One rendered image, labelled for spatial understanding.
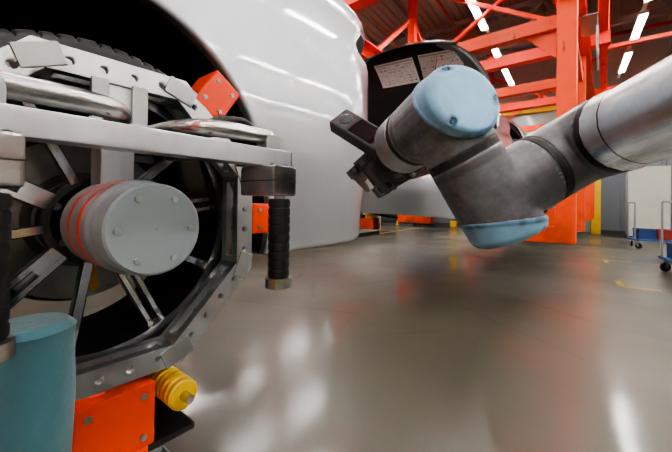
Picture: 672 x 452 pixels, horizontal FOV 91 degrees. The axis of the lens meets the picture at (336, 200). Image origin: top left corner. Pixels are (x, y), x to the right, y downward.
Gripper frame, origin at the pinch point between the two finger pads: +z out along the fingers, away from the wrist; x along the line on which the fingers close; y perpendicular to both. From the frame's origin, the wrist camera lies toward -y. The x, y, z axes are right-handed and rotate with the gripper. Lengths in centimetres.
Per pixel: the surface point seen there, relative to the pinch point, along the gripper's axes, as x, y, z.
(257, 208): -19.0, -7.9, 12.7
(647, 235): 597, 482, 433
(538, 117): 994, 254, 779
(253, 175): -18.7, -10.1, -9.8
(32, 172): -47, -38, 6
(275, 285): -27.6, 6.1, -10.0
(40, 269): -54, -21, 2
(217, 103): -12.5, -29.0, 2.4
